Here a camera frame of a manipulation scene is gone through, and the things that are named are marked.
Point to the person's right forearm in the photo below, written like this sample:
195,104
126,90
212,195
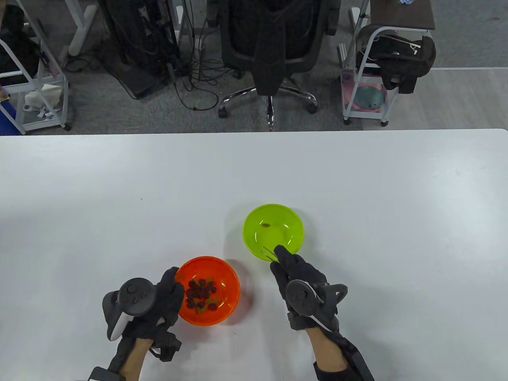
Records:
327,349

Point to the black bag on cart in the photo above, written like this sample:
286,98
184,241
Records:
16,51

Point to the person's left forearm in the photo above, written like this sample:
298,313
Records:
133,359

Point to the white metal cart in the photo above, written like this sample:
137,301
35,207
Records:
43,71

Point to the black computer tower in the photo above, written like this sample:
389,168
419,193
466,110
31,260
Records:
139,39

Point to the black and white left-hand controller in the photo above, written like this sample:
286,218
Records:
133,295

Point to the white crumpled cloth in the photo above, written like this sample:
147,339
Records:
43,97

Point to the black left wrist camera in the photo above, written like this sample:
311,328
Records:
166,345

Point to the green translucent bowl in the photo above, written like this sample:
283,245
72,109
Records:
274,234

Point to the pink and teal plastic toy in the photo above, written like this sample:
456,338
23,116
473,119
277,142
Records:
367,97

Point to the person's right hand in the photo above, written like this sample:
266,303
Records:
299,270

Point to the black office chair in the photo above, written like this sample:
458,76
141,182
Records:
274,39

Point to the black right-hand controller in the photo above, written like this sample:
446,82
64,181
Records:
303,297

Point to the blue fabric item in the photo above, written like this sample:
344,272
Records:
7,117

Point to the person's left hand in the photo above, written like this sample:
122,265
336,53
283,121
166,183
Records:
168,299

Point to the pile of dark dried fruit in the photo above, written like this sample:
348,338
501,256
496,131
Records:
201,294

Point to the person's left fingers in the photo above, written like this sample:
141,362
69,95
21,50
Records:
173,289

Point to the white table leg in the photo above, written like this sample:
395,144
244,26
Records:
79,27

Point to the orange translucent bowl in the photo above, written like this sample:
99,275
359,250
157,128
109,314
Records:
222,295

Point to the person's right thumb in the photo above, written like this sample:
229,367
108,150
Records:
278,278

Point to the white cart with brown top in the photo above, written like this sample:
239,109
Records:
377,39

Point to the metal tweezers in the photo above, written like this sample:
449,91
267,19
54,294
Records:
269,254

